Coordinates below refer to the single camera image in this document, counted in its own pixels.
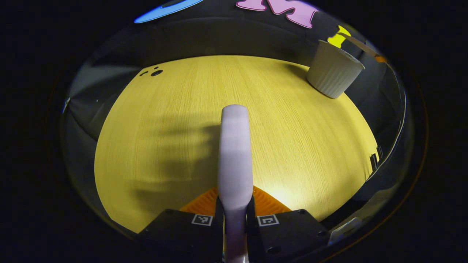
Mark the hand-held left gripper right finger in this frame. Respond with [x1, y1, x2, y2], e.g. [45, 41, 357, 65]
[247, 186, 331, 262]

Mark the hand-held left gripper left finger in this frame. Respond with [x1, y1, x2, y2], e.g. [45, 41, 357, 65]
[137, 187, 225, 263]

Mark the yellow wooden desktop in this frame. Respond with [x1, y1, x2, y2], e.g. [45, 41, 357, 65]
[94, 55, 380, 234]

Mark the white ribbed garbage bin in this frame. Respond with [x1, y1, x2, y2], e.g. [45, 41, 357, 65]
[306, 39, 366, 99]

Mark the black desk edge clip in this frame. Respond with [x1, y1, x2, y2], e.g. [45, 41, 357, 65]
[369, 145, 384, 171]

